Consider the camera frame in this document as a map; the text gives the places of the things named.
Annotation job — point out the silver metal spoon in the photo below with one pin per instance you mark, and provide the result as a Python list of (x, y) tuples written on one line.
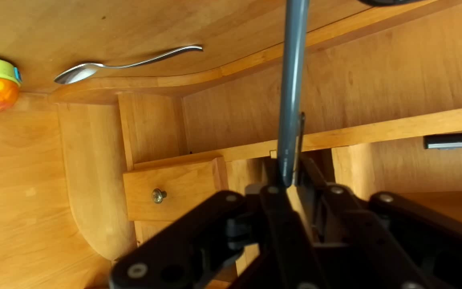
[(78, 72)]

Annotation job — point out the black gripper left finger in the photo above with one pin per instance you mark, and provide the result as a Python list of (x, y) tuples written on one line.
[(199, 241)]

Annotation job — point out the wooden roll-top desk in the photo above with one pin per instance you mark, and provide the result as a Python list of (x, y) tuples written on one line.
[(401, 80)]

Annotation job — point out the black pen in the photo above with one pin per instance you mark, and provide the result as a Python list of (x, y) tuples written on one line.
[(293, 80)]

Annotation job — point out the black remote control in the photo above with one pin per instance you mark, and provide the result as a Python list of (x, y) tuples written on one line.
[(455, 140)]

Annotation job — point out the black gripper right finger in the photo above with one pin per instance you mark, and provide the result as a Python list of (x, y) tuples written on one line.
[(401, 234)]

